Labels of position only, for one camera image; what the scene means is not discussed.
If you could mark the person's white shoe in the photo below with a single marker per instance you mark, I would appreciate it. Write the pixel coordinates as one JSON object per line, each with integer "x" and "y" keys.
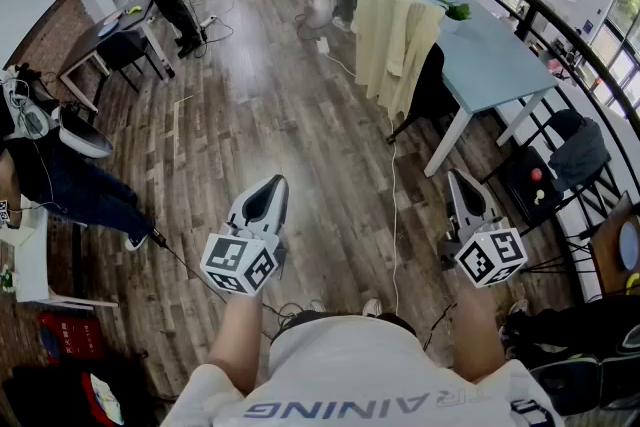
{"x": 372, "y": 307}
{"x": 317, "y": 306}

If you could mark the pale round plate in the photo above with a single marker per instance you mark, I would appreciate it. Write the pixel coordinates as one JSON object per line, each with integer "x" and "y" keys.
{"x": 110, "y": 24}

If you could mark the large glass window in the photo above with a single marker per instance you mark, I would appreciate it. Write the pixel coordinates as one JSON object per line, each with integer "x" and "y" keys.
{"x": 622, "y": 40}

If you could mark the black curved metal railing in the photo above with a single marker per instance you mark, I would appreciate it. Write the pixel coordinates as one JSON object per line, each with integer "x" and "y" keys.
{"x": 550, "y": 17}

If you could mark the red ball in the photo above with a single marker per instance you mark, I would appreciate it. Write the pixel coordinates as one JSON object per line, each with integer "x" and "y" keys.
{"x": 536, "y": 174}

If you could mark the black stool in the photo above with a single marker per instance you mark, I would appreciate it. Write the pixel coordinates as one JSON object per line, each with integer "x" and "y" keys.
{"x": 120, "y": 50}

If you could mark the pale yellow clothes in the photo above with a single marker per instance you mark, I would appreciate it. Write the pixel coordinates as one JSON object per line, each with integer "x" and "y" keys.
{"x": 390, "y": 40}

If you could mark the small yellow toy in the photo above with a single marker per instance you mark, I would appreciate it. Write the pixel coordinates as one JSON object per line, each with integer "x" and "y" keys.
{"x": 539, "y": 198}

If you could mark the person's right forearm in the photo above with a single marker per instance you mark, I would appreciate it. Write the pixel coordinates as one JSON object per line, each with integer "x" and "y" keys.
{"x": 477, "y": 335}

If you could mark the grey jacket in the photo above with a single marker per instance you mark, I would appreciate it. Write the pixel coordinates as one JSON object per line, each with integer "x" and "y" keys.
{"x": 580, "y": 155}

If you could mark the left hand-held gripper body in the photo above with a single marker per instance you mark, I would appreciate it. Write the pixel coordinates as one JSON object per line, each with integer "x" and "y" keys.
{"x": 235, "y": 260}

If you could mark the red box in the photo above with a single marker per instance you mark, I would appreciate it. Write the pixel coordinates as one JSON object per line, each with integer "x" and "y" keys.
{"x": 70, "y": 337}

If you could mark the yellow-green small object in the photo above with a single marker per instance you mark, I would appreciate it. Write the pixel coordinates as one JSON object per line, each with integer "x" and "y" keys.
{"x": 134, "y": 8}

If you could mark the person's black shorts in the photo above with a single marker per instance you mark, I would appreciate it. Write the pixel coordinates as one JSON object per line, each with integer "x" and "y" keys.
{"x": 310, "y": 317}

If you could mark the wooden side table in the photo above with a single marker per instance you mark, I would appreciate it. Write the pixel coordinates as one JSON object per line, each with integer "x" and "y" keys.
{"x": 607, "y": 260}

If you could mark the person's white t-shirt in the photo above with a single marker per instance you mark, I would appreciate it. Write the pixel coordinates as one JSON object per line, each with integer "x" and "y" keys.
{"x": 350, "y": 375}

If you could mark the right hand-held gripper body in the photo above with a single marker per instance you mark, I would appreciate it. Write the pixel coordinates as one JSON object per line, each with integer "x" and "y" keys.
{"x": 492, "y": 255}

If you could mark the slim white power strip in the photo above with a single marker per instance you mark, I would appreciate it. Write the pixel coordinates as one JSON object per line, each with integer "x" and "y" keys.
{"x": 208, "y": 21}

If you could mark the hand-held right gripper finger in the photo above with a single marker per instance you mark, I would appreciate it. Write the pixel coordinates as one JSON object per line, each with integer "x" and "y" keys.
{"x": 457, "y": 205}
{"x": 491, "y": 210}

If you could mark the blue round plate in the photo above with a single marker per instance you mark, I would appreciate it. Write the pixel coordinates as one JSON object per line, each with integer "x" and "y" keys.
{"x": 629, "y": 245}

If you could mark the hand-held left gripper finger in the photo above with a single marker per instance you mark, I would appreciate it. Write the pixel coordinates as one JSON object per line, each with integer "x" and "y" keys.
{"x": 282, "y": 210}
{"x": 236, "y": 210}

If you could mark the black folding chair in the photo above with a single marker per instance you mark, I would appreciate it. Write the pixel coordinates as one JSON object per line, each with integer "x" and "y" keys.
{"x": 525, "y": 185}

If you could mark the person's left forearm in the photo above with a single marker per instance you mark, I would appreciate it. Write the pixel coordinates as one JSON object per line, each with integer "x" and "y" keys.
{"x": 237, "y": 345}

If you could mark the light blue table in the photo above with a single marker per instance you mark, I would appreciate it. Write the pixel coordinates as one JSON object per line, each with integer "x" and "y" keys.
{"x": 490, "y": 60}

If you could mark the person's left white shoe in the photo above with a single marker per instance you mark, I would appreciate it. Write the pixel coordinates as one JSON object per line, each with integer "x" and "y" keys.
{"x": 317, "y": 306}

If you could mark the potted green plant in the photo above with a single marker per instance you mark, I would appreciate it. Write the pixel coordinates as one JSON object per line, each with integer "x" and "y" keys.
{"x": 456, "y": 12}

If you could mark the person's right white shoe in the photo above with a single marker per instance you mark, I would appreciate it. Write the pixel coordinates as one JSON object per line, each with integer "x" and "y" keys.
{"x": 372, "y": 307}

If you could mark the dark table white legs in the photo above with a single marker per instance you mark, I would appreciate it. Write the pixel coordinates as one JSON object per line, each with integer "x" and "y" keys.
{"x": 90, "y": 42}

